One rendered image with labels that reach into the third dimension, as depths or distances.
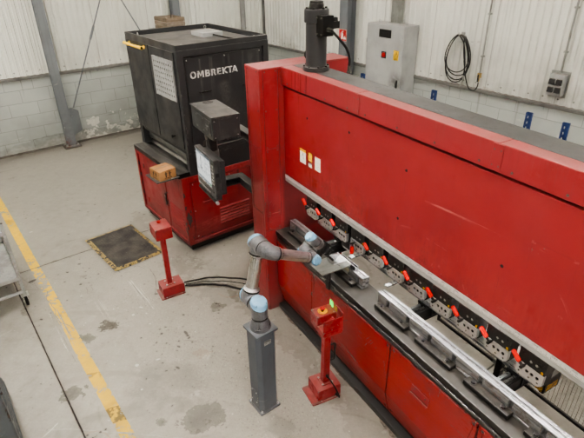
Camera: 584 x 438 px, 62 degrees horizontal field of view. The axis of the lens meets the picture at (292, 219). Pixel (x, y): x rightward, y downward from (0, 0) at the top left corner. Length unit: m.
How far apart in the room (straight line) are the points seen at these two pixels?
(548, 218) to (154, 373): 3.26
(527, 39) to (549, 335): 5.26
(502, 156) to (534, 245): 0.43
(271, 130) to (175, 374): 2.17
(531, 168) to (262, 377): 2.33
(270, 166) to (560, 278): 2.46
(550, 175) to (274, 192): 2.49
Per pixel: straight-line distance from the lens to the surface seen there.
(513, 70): 7.46
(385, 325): 3.38
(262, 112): 3.91
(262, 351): 3.52
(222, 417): 4.00
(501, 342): 2.82
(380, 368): 3.65
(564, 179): 2.28
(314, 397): 4.06
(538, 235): 2.44
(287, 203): 4.32
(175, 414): 4.08
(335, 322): 3.52
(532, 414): 2.96
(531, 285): 2.56
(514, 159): 2.39
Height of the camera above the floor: 3.08
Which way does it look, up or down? 29 degrees down
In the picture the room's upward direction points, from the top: 1 degrees counter-clockwise
